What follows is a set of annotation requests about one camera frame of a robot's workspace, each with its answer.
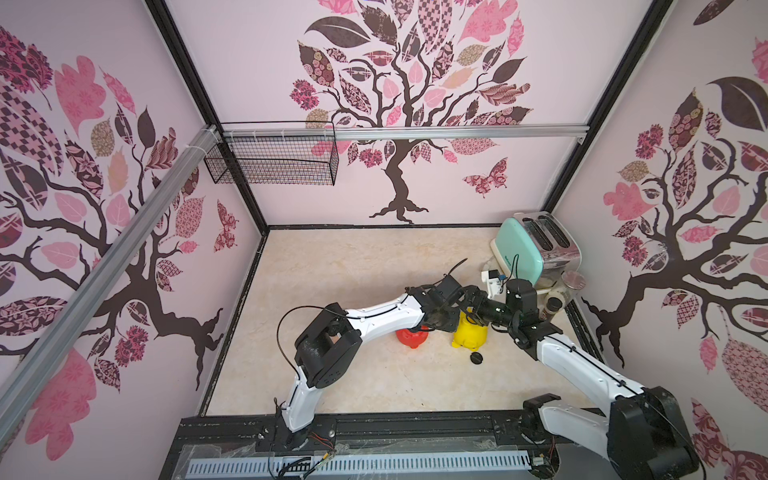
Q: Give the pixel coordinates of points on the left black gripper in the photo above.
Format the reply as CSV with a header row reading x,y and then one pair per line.
x,y
452,325

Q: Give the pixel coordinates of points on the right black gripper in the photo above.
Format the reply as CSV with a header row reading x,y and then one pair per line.
x,y
501,309

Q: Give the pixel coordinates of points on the yellow piggy bank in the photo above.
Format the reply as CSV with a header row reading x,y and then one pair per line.
x,y
469,335

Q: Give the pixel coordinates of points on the red piggy bank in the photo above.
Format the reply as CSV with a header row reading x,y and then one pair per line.
x,y
411,339

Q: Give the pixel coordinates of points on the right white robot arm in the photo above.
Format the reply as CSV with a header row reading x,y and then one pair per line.
x,y
638,430

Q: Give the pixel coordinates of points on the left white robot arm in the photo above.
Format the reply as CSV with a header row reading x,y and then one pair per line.
x,y
326,348

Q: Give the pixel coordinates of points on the glass spice jar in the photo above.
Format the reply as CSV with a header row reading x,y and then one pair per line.
x,y
569,284

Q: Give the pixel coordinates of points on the mint green toaster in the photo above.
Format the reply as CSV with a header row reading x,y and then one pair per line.
x,y
535,246

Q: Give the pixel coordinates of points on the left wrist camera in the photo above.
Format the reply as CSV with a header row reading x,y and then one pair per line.
x,y
448,289

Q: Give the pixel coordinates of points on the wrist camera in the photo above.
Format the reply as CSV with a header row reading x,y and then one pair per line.
x,y
495,284
448,289

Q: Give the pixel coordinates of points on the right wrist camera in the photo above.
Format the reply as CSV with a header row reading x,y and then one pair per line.
x,y
495,284

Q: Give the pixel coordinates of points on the black base frame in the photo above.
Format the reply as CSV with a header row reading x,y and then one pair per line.
x,y
218,437

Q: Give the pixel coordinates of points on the aluminium rail back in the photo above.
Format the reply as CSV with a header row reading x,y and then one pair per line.
x,y
463,132

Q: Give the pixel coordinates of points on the aluminium rail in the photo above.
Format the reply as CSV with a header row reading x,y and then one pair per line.
x,y
27,381
463,132

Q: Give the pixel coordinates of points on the black wire basket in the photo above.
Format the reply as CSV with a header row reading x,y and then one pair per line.
x,y
275,153

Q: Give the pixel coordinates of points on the white slotted cable duct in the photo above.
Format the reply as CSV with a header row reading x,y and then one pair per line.
x,y
358,465

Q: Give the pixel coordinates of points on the aluminium rail left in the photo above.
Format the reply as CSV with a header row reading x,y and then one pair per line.
x,y
27,381

